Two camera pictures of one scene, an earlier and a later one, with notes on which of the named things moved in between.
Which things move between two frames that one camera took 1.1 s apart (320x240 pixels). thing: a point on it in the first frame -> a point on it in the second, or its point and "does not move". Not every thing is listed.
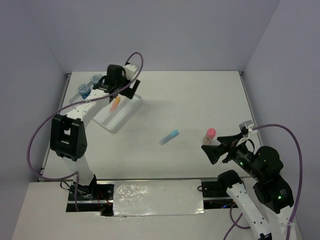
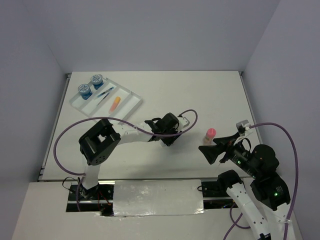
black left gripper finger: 130,92 -> 168,141
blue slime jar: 95,78 does not move
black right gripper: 213,151 does not move
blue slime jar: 84,90 does not move
